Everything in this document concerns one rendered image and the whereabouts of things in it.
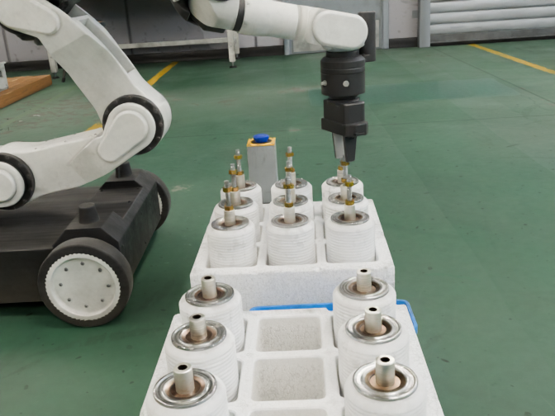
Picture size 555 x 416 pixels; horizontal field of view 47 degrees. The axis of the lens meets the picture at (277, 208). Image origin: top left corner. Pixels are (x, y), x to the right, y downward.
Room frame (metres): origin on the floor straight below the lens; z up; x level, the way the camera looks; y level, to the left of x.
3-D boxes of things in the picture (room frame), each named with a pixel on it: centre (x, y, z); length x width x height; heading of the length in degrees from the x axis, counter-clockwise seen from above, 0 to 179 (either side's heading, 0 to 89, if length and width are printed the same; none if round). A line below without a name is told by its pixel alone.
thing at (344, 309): (0.87, -0.12, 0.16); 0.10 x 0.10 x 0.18
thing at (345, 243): (1.16, -0.14, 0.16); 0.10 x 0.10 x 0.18
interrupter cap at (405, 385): (0.63, -0.11, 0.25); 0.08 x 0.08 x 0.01
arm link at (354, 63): (1.29, -0.16, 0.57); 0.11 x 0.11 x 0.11; 14
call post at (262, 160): (1.58, 0.03, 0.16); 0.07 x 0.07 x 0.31; 87
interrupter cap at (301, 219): (1.17, -0.02, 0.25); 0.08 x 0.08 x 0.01
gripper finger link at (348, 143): (1.26, -0.16, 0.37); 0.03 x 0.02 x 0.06; 117
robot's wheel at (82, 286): (1.27, 0.43, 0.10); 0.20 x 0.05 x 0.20; 89
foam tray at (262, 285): (1.29, -0.03, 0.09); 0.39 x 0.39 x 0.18; 87
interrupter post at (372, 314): (0.75, -0.12, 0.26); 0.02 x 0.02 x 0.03
